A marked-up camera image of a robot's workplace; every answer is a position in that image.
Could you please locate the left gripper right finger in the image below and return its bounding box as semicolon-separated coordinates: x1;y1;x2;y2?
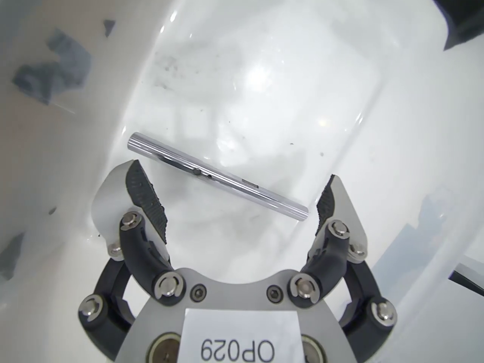
288;174;398;338

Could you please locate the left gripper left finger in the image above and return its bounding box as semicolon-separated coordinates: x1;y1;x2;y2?
78;159;186;357

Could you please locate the silver metal shaft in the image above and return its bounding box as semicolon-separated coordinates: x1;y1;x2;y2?
128;132;309;222

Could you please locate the deep clear plastic tray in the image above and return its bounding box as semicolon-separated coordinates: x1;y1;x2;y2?
0;0;484;363

